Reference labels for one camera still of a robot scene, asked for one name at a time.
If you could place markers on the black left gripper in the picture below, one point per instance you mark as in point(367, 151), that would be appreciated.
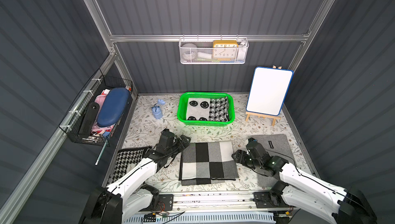
point(178, 142)

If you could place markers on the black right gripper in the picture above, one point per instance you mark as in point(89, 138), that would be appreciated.
point(243, 157)

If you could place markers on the dark grey scarf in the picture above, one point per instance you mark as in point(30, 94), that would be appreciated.
point(275, 145)

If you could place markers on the grey black checked scarf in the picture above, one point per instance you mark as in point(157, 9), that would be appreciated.
point(207, 163)

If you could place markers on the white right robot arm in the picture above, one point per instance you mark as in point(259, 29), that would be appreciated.
point(296, 188)

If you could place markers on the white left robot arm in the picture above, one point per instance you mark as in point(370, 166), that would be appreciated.
point(120, 200)

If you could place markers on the black white houndstooth scarf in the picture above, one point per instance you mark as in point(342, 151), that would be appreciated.
point(126, 160)

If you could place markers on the green plastic basket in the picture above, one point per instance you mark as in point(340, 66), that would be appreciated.
point(211, 95)

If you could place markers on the pink item in basket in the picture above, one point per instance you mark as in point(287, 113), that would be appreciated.
point(96, 130)

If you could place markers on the light blue small bottle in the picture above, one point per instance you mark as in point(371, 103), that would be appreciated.
point(156, 109)

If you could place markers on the blue framed whiteboard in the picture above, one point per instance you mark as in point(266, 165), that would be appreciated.
point(285, 77)

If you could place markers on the white tape roll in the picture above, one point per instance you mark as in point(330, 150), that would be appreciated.
point(189, 52)

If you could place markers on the yellow alarm clock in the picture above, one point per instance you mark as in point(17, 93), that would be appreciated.
point(225, 49)

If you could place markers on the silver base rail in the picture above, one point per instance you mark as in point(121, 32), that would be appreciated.
point(221, 201)

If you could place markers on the black wire side basket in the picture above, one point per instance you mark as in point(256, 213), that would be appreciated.
point(101, 83)

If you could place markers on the black remote handle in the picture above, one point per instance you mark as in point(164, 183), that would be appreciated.
point(89, 119)

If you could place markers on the white wire wall basket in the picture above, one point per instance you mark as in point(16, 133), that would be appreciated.
point(205, 50)

